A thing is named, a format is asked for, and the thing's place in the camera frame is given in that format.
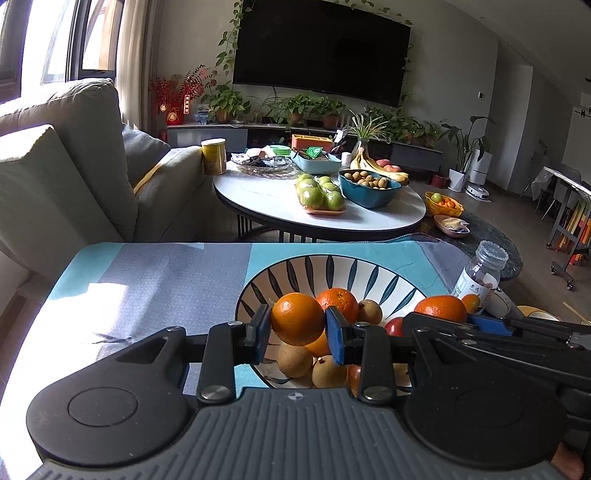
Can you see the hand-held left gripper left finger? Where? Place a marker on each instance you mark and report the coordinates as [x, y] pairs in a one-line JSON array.
[[262, 332]]

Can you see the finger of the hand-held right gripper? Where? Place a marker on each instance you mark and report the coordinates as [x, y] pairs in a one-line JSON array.
[[489, 323], [508, 346]]

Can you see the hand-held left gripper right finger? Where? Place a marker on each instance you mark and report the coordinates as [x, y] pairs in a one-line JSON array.
[[336, 339]]

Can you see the brown longan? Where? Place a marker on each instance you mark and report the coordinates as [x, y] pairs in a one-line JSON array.
[[328, 373], [294, 361], [369, 311]]

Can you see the blue striped white bowl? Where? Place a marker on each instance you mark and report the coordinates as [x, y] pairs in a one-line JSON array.
[[323, 274]]

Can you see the tray of green fruits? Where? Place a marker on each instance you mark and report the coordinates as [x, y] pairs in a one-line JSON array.
[[321, 196]]

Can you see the person's right hand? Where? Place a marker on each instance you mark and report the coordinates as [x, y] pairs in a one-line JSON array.
[[569, 461]]

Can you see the white round gadget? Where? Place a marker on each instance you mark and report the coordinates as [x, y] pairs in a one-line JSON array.
[[505, 307]]

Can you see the small orange kumquat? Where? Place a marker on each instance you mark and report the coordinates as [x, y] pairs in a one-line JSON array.
[[471, 303]]

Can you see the red fruit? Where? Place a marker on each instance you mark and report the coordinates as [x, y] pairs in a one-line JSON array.
[[354, 378]]

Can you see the yellow round item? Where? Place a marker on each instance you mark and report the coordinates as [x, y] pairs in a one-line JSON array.
[[538, 314]]

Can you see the clear jar with orange label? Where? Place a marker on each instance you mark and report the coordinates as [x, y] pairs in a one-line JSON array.
[[480, 277]]

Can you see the red tomato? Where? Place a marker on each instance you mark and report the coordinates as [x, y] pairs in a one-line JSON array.
[[395, 326]]

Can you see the dark marble round table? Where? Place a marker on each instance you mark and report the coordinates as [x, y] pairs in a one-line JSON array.
[[489, 230]]

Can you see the pink snack dish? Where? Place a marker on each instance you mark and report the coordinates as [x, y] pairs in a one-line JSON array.
[[451, 227]]

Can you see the blue grey patchwork tablecloth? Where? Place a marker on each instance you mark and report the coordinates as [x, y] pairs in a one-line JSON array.
[[161, 286]]

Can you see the orange plastic basket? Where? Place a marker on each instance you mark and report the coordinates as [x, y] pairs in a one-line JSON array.
[[443, 207]]

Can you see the white round coffee table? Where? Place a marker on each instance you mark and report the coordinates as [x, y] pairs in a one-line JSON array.
[[277, 203]]

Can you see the rolling folding rack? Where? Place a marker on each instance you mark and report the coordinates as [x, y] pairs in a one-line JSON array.
[[570, 217]]

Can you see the tall plant in white pot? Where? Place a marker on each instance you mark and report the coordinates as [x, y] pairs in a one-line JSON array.
[[459, 177]]

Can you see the blue bowl of longans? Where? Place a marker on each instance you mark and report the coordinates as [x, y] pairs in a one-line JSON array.
[[369, 194]]

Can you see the white vacuum dock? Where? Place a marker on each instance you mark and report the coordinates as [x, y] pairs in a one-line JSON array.
[[479, 173]]

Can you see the small red pot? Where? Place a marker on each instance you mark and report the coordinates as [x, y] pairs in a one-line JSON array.
[[440, 180]]

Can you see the glass snack plate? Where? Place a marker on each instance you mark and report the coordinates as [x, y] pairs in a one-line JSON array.
[[263, 166]]

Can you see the light blue basket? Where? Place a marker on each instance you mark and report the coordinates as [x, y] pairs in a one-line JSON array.
[[318, 164]]

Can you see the banana bunch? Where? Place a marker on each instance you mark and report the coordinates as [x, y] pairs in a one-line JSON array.
[[369, 164]]

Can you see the red apples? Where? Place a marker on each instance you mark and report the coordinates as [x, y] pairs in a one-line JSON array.
[[388, 166]]

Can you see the yellow tin can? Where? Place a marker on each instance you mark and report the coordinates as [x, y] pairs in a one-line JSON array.
[[214, 157]]

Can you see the green lidded container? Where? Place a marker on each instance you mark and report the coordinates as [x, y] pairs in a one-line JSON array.
[[278, 150]]

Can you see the orange box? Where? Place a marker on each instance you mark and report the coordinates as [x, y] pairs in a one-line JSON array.
[[311, 141]]

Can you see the dark television cabinet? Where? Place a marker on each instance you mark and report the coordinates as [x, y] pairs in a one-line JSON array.
[[207, 136]]

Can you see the spider plant in vase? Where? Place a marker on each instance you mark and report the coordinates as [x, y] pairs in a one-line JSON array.
[[367, 131]]

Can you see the cluster of potted plants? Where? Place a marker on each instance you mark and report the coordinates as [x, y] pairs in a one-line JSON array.
[[406, 129]]

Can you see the grey cushion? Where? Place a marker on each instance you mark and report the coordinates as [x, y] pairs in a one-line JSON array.
[[143, 152]]

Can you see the row of potted plants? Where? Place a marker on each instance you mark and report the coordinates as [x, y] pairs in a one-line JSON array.
[[309, 110]]

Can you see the potted pothos plant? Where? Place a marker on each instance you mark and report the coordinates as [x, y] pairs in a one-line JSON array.
[[226, 104]]

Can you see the red festive decoration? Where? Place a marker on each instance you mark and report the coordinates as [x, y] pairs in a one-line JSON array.
[[175, 106]]

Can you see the grey green sofa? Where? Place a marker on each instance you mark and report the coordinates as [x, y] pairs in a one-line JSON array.
[[69, 175]]

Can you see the beige curtain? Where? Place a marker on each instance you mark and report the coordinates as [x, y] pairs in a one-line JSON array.
[[136, 64]]

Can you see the dark framed window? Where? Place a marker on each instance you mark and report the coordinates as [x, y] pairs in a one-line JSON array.
[[46, 41]]

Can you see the black wall television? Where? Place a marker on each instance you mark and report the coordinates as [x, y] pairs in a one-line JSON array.
[[323, 46]]

